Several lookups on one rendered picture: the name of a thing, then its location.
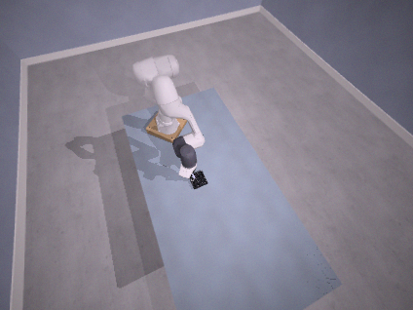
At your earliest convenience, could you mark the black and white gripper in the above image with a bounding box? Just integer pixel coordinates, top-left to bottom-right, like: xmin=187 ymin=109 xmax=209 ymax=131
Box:
xmin=190 ymin=169 xmax=196 ymax=181

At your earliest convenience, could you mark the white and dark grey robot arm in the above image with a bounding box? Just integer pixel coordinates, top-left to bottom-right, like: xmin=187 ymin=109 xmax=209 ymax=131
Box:
xmin=132 ymin=55 xmax=205 ymax=178

